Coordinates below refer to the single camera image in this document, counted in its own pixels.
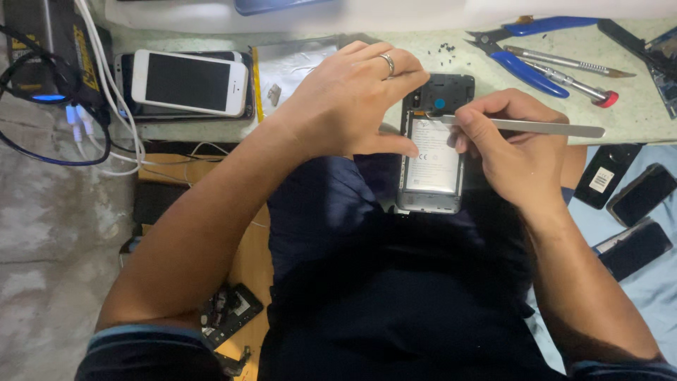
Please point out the person's right hand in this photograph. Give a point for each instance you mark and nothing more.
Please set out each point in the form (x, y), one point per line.
(523, 153)

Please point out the person's left hand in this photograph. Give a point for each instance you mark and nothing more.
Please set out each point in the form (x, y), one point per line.
(344, 100)

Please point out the metal pry tool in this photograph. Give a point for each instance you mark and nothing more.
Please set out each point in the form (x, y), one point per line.
(550, 127)

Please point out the grey smartphone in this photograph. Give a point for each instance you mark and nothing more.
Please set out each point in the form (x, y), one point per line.
(431, 204)

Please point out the silver bag with yellow edge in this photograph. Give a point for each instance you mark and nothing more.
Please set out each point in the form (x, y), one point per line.
(296, 69)

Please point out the small grey part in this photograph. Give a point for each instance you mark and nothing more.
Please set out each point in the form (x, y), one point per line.
(274, 94)

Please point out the metal screwdriver with red cap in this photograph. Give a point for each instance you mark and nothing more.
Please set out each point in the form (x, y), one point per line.
(576, 87)

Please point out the black phone with white sticker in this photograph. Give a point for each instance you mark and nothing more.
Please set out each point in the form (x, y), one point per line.
(605, 177)

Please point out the white label phone battery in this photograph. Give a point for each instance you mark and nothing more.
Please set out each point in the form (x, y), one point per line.
(431, 169)

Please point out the black smartphone under white one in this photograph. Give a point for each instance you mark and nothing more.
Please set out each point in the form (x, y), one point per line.
(248, 108)

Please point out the pile of small black screws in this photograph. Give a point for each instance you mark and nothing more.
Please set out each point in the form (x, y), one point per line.
(447, 48)

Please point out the dark blue phone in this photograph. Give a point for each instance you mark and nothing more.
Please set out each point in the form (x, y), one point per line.
(275, 5)

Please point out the black phone with grey rim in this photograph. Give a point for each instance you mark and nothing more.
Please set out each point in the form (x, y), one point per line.
(642, 196)

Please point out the black phone with white edge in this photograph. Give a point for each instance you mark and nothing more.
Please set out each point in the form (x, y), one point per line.
(634, 251)

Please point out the person's dark blue clothing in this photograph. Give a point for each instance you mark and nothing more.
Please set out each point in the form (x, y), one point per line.
(402, 285)

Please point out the wooden stool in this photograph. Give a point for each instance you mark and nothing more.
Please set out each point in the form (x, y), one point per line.
(248, 264)

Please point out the broken black phone board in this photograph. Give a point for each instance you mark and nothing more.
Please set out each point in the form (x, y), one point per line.
(230, 315)

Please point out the small black phone fragment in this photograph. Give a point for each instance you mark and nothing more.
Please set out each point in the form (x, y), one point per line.
(232, 362)

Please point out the black and yellow power unit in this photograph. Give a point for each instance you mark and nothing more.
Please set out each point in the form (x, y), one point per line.
(53, 47)

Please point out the dismantled phone frame with board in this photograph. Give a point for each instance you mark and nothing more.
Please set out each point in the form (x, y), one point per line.
(656, 58)

